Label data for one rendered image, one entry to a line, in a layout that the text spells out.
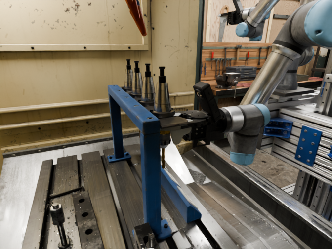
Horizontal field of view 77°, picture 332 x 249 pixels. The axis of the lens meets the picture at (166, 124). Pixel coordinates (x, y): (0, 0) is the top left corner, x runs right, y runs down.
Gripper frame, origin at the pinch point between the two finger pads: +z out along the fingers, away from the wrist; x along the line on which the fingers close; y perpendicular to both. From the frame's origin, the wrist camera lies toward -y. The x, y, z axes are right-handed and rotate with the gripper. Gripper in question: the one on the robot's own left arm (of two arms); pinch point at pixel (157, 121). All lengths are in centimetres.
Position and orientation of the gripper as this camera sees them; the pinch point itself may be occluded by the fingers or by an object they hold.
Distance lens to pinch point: 51.8
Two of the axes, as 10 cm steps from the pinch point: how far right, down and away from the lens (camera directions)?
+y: -0.1, 9.4, 3.4
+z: -9.2, 1.2, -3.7
